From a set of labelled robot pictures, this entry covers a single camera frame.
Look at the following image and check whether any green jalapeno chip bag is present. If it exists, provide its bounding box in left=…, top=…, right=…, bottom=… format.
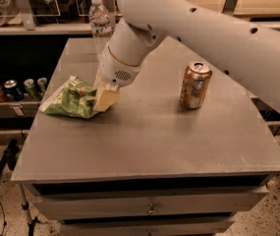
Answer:
left=39, top=76, right=96, bottom=119

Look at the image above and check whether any gold soda can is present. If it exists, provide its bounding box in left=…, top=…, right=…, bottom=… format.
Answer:
left=180, top=61, right=212, bottom=109

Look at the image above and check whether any green soda can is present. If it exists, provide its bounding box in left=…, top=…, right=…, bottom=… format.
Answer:
left=24, top=79, right=40, bottom=101

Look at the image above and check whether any dark blue soda can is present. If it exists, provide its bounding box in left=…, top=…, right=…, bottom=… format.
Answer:
left=4, top=80, right=24, bottom=101

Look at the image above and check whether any silver soda can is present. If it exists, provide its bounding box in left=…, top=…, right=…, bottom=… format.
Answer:
left=37, top=78, right=48, bottom=94

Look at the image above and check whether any lower grey drawer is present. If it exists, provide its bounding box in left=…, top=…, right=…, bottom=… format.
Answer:
left=60, top=216, right=234, bottom=236

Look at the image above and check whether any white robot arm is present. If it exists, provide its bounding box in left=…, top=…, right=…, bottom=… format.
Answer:
left=99, top=0, right=280, bottom=111

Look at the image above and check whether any grey metal shelf ledge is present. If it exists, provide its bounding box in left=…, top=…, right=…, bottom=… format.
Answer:
left=0, top=95, right=40, bottom=119

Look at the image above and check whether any upper grey drawer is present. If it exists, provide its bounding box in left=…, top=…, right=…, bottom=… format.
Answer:
left=33, top=186, right=268, bottom=220

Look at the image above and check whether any grey drawer cabinet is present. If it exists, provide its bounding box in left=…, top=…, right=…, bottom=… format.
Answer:
left=12, top=39, right=280, bottom=226

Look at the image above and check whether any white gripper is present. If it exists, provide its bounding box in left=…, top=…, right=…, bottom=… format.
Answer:
left=92, top=45, right=140, bottom=112

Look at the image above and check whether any clear plastic water bottle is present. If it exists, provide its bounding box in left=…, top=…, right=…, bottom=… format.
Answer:
left=88, top=0, right=113, bottom=57

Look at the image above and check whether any grey drawer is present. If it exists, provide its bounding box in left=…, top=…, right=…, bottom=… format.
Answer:
left=60, top=216, right=234, bottom=236
left=33, top=186, right=268, bottom=220

